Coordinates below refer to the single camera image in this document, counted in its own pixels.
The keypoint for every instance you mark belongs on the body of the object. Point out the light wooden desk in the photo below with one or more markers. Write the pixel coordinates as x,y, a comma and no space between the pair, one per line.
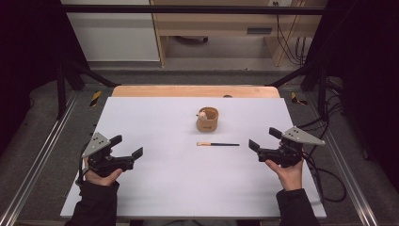
219,22

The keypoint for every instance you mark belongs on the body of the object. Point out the white cabinet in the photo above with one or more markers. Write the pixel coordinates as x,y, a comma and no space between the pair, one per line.
113,37

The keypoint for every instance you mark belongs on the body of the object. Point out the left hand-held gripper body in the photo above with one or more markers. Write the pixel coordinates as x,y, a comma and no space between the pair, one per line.
100,157

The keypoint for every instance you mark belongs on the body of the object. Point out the black frame stand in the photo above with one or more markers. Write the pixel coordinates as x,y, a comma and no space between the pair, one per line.
67,75
313,78

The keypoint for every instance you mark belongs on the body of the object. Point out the black horizontal frame bar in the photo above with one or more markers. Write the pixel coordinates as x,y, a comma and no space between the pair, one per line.
188,9

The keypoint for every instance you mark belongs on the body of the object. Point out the person's right hand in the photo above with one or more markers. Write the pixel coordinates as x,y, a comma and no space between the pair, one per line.
291,177

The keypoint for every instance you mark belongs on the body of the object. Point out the yellow-black hazard tape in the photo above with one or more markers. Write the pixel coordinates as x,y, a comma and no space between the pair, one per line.
95,98
296,99

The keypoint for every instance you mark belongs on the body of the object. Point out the white table board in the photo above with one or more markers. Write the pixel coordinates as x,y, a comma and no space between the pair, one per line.
175,175

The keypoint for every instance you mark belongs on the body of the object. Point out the wooden table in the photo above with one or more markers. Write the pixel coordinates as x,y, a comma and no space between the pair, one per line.
188,91

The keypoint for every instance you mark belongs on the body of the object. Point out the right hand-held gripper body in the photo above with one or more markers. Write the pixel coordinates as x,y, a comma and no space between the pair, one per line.
290,153

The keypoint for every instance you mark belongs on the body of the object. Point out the aluminium rail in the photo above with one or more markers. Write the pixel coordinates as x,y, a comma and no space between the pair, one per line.
348,175
34,166

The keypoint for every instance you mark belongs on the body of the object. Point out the person's left hand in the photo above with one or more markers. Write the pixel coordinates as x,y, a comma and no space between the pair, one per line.
102,180

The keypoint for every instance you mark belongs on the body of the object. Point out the tan holder cup with figure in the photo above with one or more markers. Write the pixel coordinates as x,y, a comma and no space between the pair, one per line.
208,124

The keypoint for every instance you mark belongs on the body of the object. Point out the black curtain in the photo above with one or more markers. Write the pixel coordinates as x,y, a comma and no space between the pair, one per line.
367,62
28,47

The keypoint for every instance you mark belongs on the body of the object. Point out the pen with orange cap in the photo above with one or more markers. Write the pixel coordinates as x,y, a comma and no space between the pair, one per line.
219,144

